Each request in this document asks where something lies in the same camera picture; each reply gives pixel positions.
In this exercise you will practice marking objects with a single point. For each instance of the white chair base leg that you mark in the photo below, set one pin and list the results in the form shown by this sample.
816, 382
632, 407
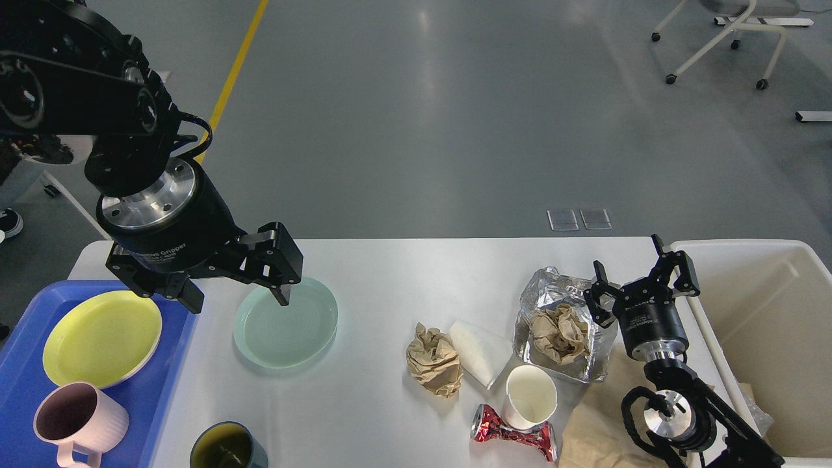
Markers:
55, 189

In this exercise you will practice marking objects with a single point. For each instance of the crushed red can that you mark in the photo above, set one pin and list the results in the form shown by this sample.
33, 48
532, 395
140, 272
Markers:
487, 424

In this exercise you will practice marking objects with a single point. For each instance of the brown paper bag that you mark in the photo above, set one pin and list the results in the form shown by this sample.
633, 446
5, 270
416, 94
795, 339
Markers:
595, 435

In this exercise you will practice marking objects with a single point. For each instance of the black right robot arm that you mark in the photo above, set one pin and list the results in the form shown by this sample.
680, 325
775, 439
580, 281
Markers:
681, 414

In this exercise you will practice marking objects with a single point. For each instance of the crumpled brown paper ball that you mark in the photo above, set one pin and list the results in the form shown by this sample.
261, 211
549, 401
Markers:
434, 362

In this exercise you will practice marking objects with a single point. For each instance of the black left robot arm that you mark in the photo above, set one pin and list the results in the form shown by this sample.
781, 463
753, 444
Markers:
68, 71

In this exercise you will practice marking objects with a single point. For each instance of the white table leg bar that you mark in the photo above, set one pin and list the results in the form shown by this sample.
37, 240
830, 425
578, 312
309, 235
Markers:
806, 116

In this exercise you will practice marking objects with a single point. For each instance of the pink ribbed mug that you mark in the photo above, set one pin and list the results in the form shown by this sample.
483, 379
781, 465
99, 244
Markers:
82, 421

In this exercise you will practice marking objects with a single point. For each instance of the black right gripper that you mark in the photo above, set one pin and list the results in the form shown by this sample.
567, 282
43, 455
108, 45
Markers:
649, 320

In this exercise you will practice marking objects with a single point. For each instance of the white rolling chair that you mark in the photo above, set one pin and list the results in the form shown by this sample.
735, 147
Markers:
739, 16

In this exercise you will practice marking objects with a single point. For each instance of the clear plastic wrap in bin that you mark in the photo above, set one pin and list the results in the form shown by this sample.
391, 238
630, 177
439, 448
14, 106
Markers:
763, 420

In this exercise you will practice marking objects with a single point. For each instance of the brown paper in foil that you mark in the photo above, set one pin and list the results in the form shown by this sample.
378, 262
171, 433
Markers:
560, 334

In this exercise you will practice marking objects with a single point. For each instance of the white crushed paper cup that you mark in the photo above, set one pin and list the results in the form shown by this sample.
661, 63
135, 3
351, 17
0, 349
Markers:
483, 353

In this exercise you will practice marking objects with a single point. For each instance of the person leg with sneaker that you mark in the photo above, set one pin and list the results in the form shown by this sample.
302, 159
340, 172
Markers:
11, 224

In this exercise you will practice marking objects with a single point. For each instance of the beige plastic bin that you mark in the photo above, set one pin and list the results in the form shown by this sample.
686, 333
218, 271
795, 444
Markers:
765, 310

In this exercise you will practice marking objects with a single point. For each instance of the silver foil container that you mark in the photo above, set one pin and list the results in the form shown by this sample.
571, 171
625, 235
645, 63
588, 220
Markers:
546, 289

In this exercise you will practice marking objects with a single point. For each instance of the blue plastic tray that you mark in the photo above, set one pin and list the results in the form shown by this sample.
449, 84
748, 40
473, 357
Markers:
24, 383

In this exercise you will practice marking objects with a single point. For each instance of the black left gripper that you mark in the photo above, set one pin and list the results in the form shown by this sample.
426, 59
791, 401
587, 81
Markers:
179, 229

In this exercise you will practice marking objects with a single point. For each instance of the dark teal mug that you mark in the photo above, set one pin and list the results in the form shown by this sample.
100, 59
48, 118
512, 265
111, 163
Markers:
227, 444

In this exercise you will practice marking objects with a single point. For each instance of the mint green plate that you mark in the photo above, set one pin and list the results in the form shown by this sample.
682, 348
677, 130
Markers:
274, 336

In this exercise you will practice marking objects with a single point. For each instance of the yellow plate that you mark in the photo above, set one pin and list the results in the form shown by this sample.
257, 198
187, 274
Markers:
104, 340

